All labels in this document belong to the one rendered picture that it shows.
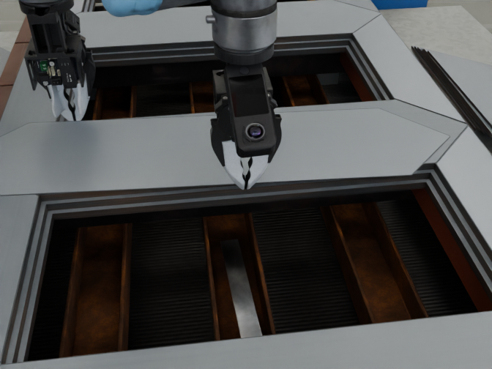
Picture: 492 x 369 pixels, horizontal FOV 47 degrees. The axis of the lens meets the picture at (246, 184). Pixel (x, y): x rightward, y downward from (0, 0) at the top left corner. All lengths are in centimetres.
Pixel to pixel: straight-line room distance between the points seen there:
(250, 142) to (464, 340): 31
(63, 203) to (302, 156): 35
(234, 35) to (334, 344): 35
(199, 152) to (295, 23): 49
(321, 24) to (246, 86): 61
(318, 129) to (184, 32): 43
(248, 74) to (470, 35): 94
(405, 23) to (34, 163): 102
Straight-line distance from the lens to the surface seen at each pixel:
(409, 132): 93
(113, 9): 59
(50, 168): 87
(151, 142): 89
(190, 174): 81
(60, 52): 84
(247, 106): 66
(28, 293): 72
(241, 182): 77
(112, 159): 86
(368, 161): 85
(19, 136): 95
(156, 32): 123
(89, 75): 92
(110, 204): 82
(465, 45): 149
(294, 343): 62
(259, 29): 65
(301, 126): 91
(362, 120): 94
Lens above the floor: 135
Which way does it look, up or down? 39 degrees down
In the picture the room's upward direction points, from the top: straight up
